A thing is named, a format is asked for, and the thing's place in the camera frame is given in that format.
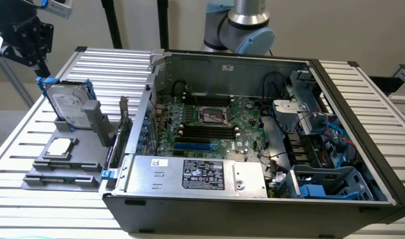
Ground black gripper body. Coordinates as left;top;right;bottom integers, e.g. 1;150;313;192
0;0;53;68

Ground aluminium frame post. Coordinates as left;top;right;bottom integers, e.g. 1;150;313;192
0;56;35;108

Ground black open PC case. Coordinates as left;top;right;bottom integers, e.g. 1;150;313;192
101;48;405;234

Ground black expansion slot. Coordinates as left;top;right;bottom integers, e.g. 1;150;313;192
174;136;211;144

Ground CPU socket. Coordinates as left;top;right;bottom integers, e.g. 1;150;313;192
195;106;231;125

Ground silver power supply unit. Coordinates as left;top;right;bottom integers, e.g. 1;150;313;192
123;155;268;199

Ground silver CPU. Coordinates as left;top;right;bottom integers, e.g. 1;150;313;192
43;137;73;159

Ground black RAM slot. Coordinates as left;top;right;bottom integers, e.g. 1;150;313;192
186;93;231;98
182;124;239;130
182;130;239;137
186;102;231;107
186;96;231;101
182;127;239;134
182;134;239;140
186;99;231;104

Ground blue expansion slot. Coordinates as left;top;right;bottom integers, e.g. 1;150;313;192
174;142;212;152

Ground silver metal disk bay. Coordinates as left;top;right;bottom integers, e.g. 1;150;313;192
271;70;337;135

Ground grey disk bay blue latch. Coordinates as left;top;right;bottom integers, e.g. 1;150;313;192
286;165;373;201

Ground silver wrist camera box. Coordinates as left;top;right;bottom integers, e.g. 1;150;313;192
41;0;72;20

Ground black tripod pole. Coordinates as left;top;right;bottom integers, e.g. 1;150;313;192
156;0;170;49
100;0;124;49

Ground blue data wire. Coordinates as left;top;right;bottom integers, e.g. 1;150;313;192
319;119;357;171

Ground green RAM stick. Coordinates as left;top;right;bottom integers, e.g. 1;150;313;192
23;175;97;185
33;162;100;171

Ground black looped wire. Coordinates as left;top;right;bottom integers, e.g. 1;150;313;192
259;71;290;101

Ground green motherboard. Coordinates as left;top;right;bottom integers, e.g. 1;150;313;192
151;93;291;181

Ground small silver heat sink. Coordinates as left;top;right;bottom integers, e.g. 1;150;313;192
226;152;248;161

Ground hard disk with blue frame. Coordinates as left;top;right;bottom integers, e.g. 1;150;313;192
35;77;97;130

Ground red wire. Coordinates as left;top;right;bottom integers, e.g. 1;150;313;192
333;138;357;150

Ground grey parts rack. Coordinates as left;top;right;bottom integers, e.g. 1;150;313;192
20;100;131;193

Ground black metal bracket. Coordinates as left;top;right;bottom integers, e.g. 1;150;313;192
367;75;403;94

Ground green graphics card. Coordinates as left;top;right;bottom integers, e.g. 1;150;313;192
101;95;134;181

